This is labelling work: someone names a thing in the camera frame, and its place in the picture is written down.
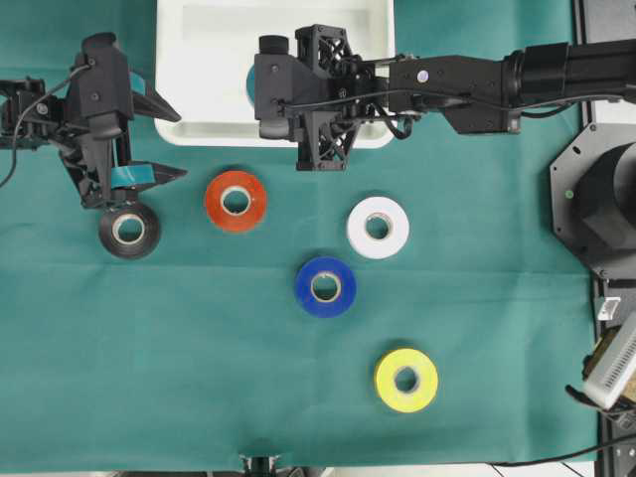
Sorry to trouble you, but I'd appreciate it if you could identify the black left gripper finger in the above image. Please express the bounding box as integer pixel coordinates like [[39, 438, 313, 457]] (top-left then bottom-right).
[[130, 72, 181, 122], [110, 161, 188, 190]]

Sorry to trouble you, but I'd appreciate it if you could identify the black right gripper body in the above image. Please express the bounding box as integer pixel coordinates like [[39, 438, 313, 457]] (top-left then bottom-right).
[[292, 24, 421, 171]]

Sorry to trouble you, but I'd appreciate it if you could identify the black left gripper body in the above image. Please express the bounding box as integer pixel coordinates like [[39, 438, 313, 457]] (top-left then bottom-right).
[[1, 78, 130, 209]]

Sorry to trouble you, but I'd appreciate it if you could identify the black tape roll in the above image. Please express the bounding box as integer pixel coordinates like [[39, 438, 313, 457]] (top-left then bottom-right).
[[98, 203, 161, 259]]

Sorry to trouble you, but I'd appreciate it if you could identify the red tape roll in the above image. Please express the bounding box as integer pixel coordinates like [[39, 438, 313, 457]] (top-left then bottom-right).
[[204, 170, 267, 234]]

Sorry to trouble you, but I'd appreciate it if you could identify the green tape roll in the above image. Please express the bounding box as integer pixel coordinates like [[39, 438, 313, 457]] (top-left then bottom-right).
[[245, 66, 255, 106]]

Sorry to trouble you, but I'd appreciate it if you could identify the white tape roll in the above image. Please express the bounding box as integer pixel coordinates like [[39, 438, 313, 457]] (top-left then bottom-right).
[[347, 197, 409, 259]]

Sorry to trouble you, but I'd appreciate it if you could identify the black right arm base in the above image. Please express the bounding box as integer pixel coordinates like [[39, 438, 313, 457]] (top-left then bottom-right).
[[550, 123, 635, 280]]

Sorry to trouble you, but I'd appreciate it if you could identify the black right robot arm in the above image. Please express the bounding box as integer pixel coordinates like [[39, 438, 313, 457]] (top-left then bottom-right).
[[280, 25, 635, 170]]

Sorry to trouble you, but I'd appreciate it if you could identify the white plastic case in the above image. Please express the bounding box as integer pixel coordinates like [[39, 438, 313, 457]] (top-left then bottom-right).
[[155, 0, 396, 147]]

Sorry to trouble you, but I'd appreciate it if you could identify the blue tape roll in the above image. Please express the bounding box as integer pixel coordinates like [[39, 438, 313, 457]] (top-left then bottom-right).
[[294, 256, 357, 318]]

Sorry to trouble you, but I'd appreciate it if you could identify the yellow tape roll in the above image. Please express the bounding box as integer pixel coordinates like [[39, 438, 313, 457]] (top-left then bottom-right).
[[374, 348, 439, 413]]

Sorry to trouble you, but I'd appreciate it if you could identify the black tripod head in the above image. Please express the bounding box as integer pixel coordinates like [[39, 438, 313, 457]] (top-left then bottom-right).
[[240, 455, 308, 477]]

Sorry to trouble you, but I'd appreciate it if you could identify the white power adapter box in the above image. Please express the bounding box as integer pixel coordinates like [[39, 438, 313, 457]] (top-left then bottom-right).
[[583, 312, 635, 409]]

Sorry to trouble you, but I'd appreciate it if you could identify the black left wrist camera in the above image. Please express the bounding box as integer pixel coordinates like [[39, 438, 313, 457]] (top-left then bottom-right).
[[65, 32, 134, 140]]

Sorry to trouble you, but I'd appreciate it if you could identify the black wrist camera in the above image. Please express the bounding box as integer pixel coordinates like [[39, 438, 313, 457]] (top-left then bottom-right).
[[65, 32, 134, 140], [254, 34, 329, 142]]

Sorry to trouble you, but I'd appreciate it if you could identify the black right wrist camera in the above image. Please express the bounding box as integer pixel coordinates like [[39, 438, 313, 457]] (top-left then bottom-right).
[[254, 34, 329, 142]]

